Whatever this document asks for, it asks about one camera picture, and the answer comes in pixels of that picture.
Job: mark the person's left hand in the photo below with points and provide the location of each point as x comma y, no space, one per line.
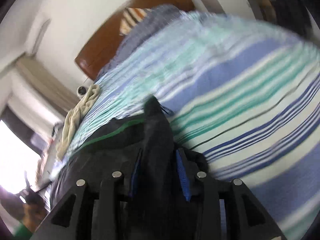
34,214

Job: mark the striped orange pillow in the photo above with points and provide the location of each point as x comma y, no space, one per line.
130,18

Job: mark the cream knitted sweater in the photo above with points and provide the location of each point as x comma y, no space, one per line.
75,117

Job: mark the grey blue folded blanket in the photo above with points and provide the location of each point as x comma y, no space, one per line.
157,19

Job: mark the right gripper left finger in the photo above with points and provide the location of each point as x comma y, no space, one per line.
91,197

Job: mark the white round camera device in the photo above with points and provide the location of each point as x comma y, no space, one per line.
81,91

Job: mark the beige curtain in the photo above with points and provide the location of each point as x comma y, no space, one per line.
51,89

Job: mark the striped blue green bedspread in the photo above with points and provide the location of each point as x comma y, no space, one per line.
244,93

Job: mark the black puffer jacket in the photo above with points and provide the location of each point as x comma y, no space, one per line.
159,174

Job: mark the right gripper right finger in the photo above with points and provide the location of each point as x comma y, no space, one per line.
219,209

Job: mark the green sleeved left forearm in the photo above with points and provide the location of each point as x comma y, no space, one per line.
22,233

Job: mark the white bedside cabinet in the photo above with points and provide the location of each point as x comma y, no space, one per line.
46,164

